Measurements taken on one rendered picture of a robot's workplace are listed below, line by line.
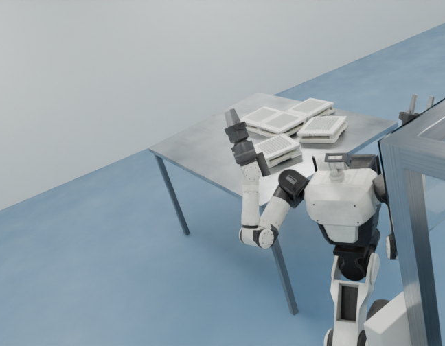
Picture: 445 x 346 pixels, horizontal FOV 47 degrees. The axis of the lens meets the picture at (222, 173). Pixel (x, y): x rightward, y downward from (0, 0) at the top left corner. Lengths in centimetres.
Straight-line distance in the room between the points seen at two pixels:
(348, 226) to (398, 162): 86
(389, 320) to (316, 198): 66
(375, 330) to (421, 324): 13
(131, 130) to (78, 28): 131
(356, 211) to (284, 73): 497
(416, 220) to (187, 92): 522
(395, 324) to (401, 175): 48
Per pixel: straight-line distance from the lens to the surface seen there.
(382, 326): 154
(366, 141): 320
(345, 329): 224
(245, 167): 198
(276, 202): 209
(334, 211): 203
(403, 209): 132
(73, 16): 598
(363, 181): 202
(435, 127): 131
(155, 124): 634
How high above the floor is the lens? 226
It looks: 26 degrees down
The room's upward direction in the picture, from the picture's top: 18 degrees counter-clockwise
